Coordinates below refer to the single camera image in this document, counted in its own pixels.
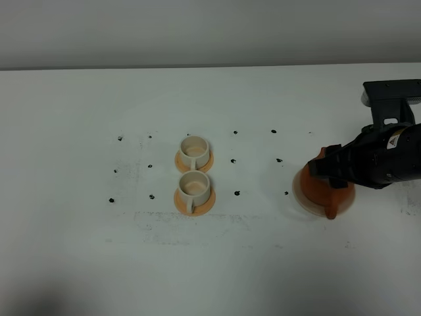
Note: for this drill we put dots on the far white teacup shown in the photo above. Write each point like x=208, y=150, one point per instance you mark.
x=194, y=152

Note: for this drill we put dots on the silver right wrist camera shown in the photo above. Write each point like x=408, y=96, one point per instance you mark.
x=391, y=99

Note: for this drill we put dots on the brown clay teapot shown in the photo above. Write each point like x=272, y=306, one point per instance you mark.
x=319, y=192

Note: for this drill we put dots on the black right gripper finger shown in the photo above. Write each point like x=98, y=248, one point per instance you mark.
x=337, y=183
x=338, y=162

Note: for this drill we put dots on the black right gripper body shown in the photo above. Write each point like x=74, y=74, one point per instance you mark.
x=388, y=157

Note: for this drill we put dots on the white teacup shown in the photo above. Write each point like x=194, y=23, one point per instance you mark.
x=194, y=189
x=194, y=152

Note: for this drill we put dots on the beige round teapot coaster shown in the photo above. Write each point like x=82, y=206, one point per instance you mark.
x=313, y=208

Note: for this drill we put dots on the near orange coaster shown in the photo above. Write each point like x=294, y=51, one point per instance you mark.
x=197, y=210

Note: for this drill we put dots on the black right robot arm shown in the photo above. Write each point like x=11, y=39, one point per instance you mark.
x=375, y=159

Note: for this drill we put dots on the near white teacup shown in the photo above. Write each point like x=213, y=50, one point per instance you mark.
x=194, y=189

